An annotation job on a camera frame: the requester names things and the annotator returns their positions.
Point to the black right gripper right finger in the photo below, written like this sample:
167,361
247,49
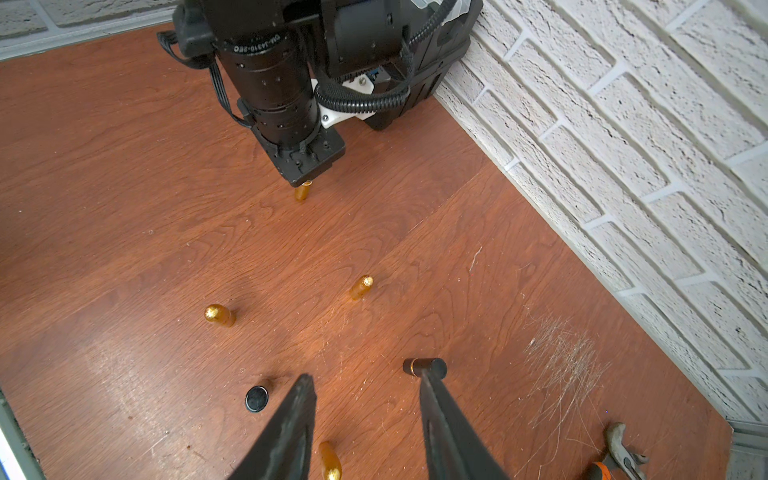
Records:
453,449

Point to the black lipstick tube front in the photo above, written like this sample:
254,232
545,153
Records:
256,398

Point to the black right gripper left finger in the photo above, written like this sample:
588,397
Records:
283,449

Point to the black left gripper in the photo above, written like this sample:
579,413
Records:
309,158

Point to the gold lipstick front right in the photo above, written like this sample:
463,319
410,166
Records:
331,465

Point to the dark brown lipstick cap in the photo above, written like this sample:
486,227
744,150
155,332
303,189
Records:
417,366

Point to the gold lipstick front left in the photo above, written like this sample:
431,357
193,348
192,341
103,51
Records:
220,315

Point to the orange handled pliers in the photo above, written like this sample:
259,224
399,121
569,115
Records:
617,457

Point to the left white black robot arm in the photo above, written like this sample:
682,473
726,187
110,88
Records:
291,71

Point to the gold lipstick cap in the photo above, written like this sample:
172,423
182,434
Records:
302,192

